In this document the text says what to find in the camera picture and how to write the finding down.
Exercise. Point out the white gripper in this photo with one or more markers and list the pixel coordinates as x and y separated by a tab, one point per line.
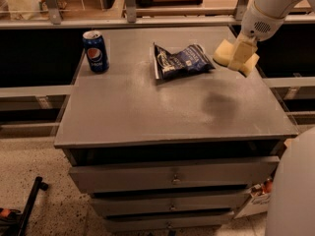
258	24

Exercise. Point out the yellow sponge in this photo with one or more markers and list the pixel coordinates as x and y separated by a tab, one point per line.
239	57

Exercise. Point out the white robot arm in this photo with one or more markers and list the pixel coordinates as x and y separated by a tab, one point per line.
291	210

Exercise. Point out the blue chip bag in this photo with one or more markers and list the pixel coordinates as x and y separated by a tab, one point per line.
190	61

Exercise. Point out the top grey drawer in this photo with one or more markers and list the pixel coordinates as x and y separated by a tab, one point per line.
173	174

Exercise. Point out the grey drawer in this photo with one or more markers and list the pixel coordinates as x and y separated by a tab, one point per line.
173	174
169	221
168	203

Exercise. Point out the grey drawer cabinet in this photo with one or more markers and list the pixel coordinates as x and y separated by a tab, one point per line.
126	116

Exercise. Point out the blue Pepsi can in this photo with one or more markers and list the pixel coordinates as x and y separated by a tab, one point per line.
95	50

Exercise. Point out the middle grey drawer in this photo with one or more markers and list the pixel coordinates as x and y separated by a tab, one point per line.
168	203

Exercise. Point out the cardboard box with items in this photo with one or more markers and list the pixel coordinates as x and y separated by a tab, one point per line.
258	201

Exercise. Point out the bottom grey drawer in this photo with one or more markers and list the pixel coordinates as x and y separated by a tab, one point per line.
169	221

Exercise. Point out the black stand leg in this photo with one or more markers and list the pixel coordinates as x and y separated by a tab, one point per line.
13	222

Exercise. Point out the grey metal railing frame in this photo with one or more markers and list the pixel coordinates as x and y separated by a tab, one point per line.
40	14

